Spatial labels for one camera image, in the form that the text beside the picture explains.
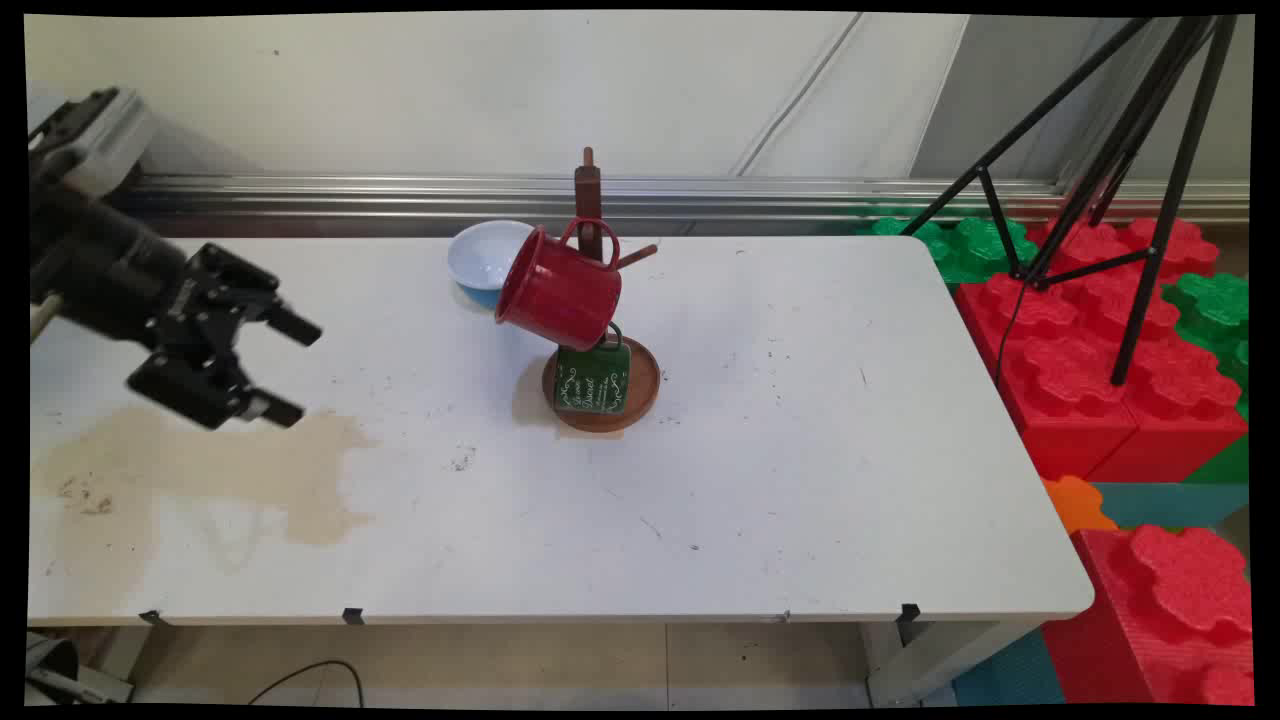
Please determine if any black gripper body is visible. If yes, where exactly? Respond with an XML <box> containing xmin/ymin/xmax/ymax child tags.
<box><xmin>28</xmin><ymin>188</ymin><xmax>236</xmax><ymax>351</ymax></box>

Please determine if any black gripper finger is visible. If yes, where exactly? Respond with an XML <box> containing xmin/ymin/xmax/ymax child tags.
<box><xmin>126</xmin><ymin>348</ymin><xmax>305</xmax><ymax>432</ymax></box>
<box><xmin>193</xmin><ymin>242</ymin><xmax>324</xmax><ymax>348</ymax></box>

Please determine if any red enamel mug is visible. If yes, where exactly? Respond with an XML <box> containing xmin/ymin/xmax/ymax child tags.
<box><xmin>495</xmin><ymin>217</ymin><xmax>623</xmax><ymax>352</ymax></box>

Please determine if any white and blue bowl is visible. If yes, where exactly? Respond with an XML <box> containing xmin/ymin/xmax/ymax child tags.
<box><xmin>447</xmin><ymin>220</ymin><xmax>537</xmax><ymax>310</ymax></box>

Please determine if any grey object under table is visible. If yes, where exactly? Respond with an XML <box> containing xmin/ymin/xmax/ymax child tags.
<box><xmin>25</xmin><ymin>631</ymin><xmax>134</xmax><ymax>707</ymax></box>

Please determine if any brown wooden mug tree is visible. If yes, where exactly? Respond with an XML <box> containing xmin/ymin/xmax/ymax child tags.
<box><xmin>542</xmin><ymin>147</ymin><xmax>663</xmax><ymax>434</ymax></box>

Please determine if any green printed mug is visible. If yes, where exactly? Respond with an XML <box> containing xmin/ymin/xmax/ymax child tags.
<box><xmin>553</xmin><ymin>322</ymin><xmax>633</xmax><ymax>416</ymax></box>

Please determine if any green foam block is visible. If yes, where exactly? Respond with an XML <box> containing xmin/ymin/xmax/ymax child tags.
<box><xmin>1160</xmin><ymin>271</ymin><xmax>1251</xmax><ymax>421</ymax></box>
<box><xmin>868</xmin><ymin>215</ymin><xmax>1041</xmax><ymax>287</ymax></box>

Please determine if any large red foam block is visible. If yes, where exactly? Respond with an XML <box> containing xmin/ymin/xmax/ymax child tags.
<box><xmin>1040</xmin><ymin>524</ymin><xmax>1256</xmax><ymax>707</ymax></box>
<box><xmin>1030</xmin><ymin>214</ymin><xmax>1222</xmax><ymax>284</ymax></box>
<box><xmin>1088</xmin><ymin>335</ymin><xmax>1250</xmax><ymax>484</ymax></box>
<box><xmin>955</xmin><ymin>270</ymin><xmax>1143</xmax><ymax>482</ymax></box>

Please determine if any teal foam block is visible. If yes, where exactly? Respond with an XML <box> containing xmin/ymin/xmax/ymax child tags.
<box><xmin>1090</xmin><ymin>482</ymin><xmax>1250</xmax><ymax>531</ymax></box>
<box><xmin>950</xmin><ymin>628</ymin><xmax>1067</xmax><ymax>707</ymax></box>

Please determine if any orange foam block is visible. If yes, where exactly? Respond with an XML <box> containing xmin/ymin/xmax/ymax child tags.
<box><xmin>1040</xmin><ymin>475</ymin><xmax>1120</xmax><ymax>536</ymax></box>

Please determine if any black tripod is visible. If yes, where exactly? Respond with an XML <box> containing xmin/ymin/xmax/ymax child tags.
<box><xmin>900</xmin><ymin>15</ymin><xmax>1239</xmax><ymax>387</ymax></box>

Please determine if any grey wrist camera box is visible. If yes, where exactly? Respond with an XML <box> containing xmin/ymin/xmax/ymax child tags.
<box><xmin>28</xmin><ymin>87</ymin><xmax>154</xmax><ymax>198</ymax></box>

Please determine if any black floor cable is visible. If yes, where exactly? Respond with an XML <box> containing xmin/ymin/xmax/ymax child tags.
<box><xmin>247</xmin><ymin>659</ymin><xmax>367</xmax><ymax>708</ymax></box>

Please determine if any aluminium wall rail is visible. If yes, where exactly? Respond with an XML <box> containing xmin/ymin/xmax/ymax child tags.
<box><xmin>108</xmin><ymin>174</ymin><xmax>1250</xmax><ymax>227</ymax></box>

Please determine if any thin black hanging cable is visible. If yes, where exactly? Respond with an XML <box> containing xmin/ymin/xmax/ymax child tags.
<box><xmin>994</xmin><ymin>283</ymin><xmax>1033</xmax><ymax>393</ymax></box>

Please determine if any white table leg frame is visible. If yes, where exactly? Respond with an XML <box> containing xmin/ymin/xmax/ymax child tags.
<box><xmin>862</xmin><ymin>619</ymin><xmax>1043</xmax><ymax>708</ymax></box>

